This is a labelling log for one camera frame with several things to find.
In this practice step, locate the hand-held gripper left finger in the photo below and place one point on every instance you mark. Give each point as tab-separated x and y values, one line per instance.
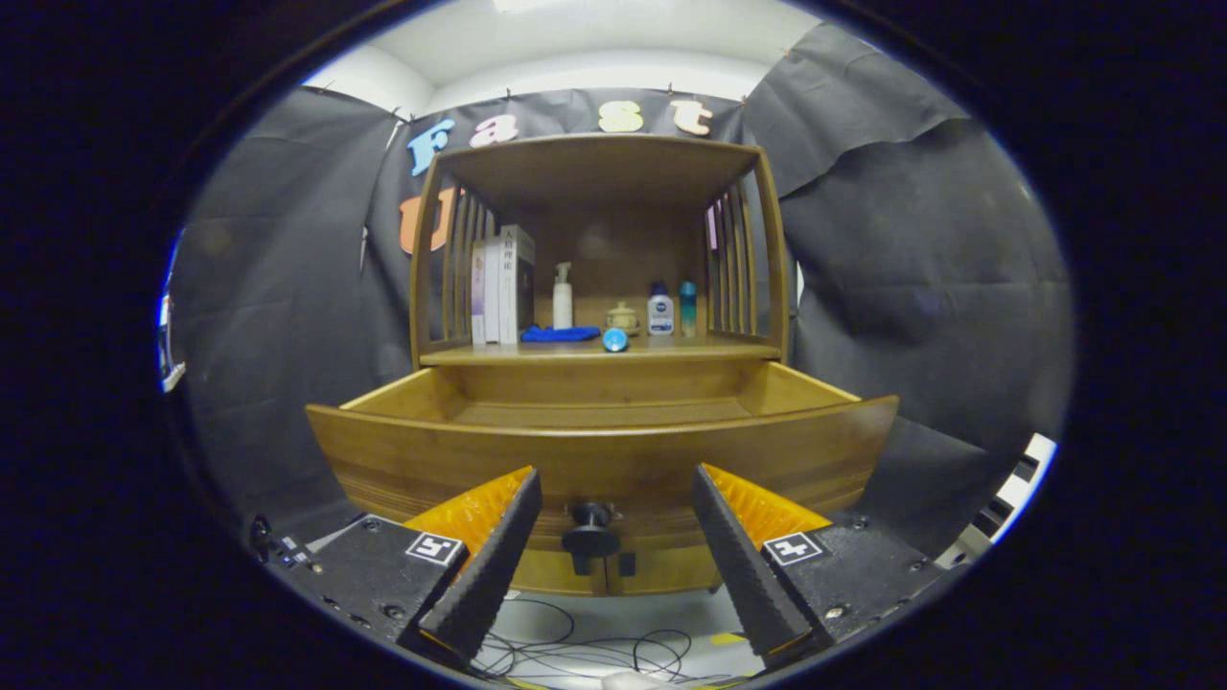
494	565

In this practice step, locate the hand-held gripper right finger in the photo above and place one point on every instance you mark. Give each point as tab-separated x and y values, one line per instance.
738	565

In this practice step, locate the black round drawer knob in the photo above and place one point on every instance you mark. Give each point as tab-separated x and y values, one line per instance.
591	540

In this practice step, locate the wooden drawer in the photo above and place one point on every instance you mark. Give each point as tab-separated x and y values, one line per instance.
613	460

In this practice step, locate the white blue cosmetic tube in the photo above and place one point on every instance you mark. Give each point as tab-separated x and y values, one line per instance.
615	340

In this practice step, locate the wooden cabinet door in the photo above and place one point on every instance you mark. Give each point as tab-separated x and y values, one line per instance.
671	575
542	575

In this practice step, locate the wooden countertop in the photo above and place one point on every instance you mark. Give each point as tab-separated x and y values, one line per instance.
690	348

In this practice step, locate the wooden cabinet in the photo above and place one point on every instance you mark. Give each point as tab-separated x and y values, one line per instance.
594	168

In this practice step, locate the yellow tape strip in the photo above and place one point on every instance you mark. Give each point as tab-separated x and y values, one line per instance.
729	638

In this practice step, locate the blue folded cloth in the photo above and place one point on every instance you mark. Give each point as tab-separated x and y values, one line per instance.
561	333

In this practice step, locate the teal slim bottle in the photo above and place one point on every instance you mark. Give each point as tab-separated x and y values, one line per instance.
687	309

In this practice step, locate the white lotion bottle blue cap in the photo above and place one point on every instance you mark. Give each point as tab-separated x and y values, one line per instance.
660	314

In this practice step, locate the thin purple white book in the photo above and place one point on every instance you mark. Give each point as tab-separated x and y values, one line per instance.
477	297

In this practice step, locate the white pump bottle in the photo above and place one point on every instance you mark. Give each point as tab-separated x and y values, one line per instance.
563	305

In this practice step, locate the beige lidded ceramic teacup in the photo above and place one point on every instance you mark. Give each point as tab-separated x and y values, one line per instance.
622	319

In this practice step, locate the thick grey white book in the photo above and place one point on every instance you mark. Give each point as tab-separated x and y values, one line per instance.
510	287

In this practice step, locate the white stand with devices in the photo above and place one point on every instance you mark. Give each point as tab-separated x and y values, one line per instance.
173	379

